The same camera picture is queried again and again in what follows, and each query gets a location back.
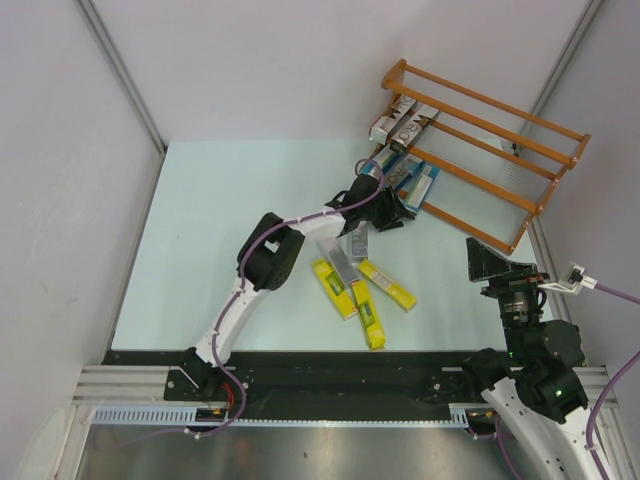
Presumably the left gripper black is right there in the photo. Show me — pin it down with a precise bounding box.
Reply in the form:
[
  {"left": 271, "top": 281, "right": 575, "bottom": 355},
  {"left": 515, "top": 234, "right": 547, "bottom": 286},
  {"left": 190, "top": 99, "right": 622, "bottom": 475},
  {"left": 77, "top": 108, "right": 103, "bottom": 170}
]
[{"left": 358, "top": 185, "right": 413, "bottom": 232}]

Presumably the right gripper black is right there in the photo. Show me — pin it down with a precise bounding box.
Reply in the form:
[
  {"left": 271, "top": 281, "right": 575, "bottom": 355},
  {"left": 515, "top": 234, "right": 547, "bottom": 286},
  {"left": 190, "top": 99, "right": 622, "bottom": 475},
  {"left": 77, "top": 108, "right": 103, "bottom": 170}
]
[{"left": 464, "top": 236, "right": 547, "bottom": 359}]

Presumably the lilac Protefix toothpaste box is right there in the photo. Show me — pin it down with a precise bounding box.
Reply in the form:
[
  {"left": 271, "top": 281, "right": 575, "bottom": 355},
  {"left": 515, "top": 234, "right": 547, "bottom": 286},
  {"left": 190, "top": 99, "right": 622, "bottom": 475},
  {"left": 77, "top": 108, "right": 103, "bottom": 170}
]
[{"left": 348, "top": 221, "right": 369, "bottom": 264}]

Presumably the white blue R&O box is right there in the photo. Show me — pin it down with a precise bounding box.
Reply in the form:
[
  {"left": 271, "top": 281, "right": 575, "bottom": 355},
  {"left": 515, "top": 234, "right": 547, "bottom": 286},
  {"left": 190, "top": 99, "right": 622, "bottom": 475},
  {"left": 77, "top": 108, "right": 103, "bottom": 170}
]
[{"left": 385, "top": 155, "right": 424, "bottom": 192}]

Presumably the blue toothpaste box with barcode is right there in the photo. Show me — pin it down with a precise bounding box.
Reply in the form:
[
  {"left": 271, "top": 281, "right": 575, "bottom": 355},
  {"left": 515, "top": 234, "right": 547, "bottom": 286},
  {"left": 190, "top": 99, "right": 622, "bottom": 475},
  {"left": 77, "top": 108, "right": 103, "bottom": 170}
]
[{"left": 372, "top": 144, "right": 402, "bottom": 173}]

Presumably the lilac text-side toothpaste box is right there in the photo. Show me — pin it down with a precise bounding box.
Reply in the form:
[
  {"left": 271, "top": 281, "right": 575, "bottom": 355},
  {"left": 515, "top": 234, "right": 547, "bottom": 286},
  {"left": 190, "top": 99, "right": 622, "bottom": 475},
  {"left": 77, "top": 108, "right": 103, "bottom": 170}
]
[{"left": 316, "top": 238, "right": 360, "bottom": 286}]

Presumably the silver black R&O charcoal box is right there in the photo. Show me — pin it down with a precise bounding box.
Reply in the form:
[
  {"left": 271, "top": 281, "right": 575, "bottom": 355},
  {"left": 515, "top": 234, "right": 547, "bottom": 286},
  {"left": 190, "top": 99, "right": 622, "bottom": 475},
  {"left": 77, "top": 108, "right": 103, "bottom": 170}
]
[{"left": 369, "top": 95, "right": 417, "bottom": 145}]

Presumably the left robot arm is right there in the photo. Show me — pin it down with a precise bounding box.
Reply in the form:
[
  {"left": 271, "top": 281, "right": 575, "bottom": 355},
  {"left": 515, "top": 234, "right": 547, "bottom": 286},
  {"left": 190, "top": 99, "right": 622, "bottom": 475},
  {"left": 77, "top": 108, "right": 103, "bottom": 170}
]
[{"left": 179, "top": 173, "right": 415, "bottom": 400}]

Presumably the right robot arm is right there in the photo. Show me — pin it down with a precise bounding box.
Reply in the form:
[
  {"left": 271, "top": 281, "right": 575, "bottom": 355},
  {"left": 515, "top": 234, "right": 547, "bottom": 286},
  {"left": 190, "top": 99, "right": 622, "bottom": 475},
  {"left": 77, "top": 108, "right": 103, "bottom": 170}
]
[{"left": 461, "top": 238, "right": 639, "bottom": 479}]

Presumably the orange wooden shelf rack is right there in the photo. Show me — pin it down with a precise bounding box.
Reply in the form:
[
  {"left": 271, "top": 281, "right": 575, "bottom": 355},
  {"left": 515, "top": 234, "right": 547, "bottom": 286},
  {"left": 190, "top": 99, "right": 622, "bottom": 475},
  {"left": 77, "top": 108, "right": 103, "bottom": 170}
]
[{"left": 371, "top": 59, "right": 591, "bottom": 255}]

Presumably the yellow Curaprox box right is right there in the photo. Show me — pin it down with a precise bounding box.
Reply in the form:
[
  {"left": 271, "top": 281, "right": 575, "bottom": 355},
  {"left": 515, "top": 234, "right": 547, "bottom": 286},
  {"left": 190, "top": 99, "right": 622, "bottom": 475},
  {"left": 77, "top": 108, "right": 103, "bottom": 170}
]
[{"left": 357, "top": 259, "right": 417, "bottom": 312}]

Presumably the yellow curaprox box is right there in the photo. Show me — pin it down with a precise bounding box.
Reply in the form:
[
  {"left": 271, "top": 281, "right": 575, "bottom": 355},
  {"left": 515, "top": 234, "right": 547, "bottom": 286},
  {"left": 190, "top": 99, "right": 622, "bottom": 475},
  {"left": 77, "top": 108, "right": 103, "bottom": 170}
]
[
  {"left": 351, "top": 280, "right": 386, "bottom": 351},
  {"left": 312, "top": 258, "right": 357, "bottom": 320},
  {"left": 357, "top": 259, "right": 417, "bottom": 312}
]

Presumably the yellow Curaprox box left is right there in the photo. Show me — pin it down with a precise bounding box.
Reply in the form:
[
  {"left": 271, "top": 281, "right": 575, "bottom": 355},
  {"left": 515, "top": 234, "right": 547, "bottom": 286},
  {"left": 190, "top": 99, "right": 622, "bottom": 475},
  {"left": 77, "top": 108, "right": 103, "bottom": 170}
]
[{"left": 312, "top": 258, "right": 357, "bottom": 320}]

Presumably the yellow Curaprox box middle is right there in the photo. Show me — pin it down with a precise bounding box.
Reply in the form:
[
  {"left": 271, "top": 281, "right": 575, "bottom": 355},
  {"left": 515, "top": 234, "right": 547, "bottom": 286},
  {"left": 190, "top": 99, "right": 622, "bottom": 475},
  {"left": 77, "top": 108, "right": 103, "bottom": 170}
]
[{"left": 351, "top": 280, "right": 386, "bottom": 351}]

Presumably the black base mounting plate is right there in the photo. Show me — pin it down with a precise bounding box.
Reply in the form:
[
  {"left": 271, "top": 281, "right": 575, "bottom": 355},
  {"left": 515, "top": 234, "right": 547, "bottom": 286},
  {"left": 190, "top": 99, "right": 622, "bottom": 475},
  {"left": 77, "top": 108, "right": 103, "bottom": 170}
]
[{"left": 102, "top": 349, "right": 483, "bottom": 422}]

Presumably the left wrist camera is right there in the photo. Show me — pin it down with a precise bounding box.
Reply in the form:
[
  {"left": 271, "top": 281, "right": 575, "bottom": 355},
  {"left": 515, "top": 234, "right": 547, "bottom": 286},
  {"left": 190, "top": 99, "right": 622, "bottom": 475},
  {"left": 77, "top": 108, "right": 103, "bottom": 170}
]
[{"left": 355, "top": 159, "right": 383, "bottom": 179}]

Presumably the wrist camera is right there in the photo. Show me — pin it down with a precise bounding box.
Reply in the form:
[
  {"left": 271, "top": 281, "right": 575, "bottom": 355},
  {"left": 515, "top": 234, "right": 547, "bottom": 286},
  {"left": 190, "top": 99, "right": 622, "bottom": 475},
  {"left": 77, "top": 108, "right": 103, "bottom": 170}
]
[
  {"left": 539, "top": 262, "right": 597, "bottom": 295},
  {"left": 355, "top": 159, "right": 383, "bottom": 179}
]

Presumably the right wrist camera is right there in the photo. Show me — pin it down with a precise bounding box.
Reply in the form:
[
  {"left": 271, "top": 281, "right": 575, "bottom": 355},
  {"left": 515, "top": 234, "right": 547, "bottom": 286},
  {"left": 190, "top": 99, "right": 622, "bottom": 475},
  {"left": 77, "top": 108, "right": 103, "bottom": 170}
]
[{"left": 539, "top": 262, "right": 597, "bottom": 295}]

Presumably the white slotted cable duct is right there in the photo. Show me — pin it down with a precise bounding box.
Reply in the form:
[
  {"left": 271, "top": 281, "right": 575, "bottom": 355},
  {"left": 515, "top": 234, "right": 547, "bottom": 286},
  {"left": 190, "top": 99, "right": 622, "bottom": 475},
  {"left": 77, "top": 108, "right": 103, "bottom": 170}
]
[{"left": 93, "top": 405, "right": 228, "bottom": 426}]

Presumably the aluminium frame rail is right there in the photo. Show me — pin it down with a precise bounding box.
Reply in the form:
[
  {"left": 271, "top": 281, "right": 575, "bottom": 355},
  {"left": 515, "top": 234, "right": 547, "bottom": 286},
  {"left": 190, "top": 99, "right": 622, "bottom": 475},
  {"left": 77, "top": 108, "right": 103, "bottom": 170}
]
[{"left": 74, "top": 364, "right": 181, "bottom": 407}]

